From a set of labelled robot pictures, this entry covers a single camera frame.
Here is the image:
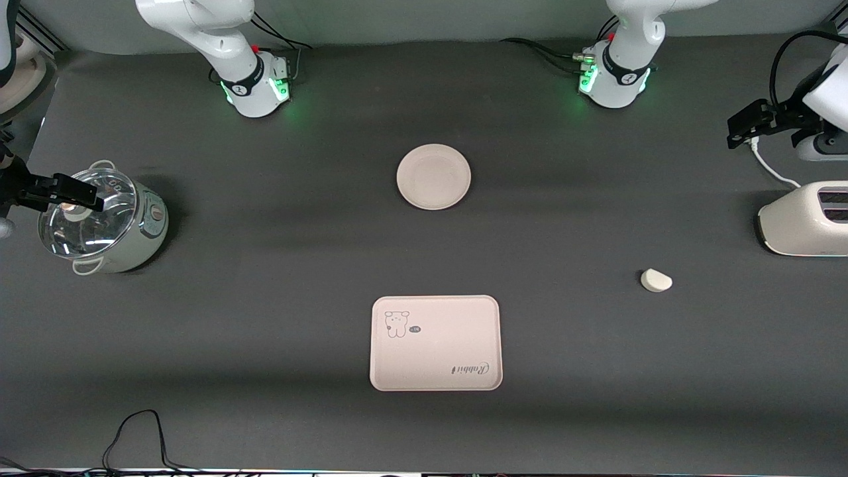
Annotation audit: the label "white steamed bun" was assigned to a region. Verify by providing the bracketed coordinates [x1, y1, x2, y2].
[640, 268, 673, 293]

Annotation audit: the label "round beige plate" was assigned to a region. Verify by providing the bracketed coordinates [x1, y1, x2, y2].
[396, 144, 472, 211]

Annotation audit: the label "beige rectangular rabbit tray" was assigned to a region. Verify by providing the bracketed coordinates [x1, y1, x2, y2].
[369, 295, 504, 392]

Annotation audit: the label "glass pot lid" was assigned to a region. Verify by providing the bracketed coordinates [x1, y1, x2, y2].
[38, 168, 138, 259]

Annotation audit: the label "pale green electric pot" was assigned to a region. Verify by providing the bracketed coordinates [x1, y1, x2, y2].
[38, 160, 169, 276]

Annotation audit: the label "cream white toaster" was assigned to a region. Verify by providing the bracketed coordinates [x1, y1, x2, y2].
[757, 182, 848, 257]

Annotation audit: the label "beige round background object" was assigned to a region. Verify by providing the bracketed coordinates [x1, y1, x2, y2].
[0, 33, 57, 123]

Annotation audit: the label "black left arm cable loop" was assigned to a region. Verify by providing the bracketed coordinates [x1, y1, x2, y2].
[768, 30, 848, 110]

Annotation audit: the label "black left arm base cables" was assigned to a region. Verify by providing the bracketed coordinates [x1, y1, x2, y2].
[500, 17, 620, 74]

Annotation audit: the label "black arm base cables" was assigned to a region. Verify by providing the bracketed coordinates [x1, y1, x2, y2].
[500, 17, 620, 74]
[248, 10, 313, 83]

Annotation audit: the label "black right arm base cables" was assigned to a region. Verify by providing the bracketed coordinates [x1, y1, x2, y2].
[248, 10, 313, 83]

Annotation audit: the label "thin black loose cable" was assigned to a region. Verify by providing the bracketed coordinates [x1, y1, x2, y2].
[0, 409, 239, 475]

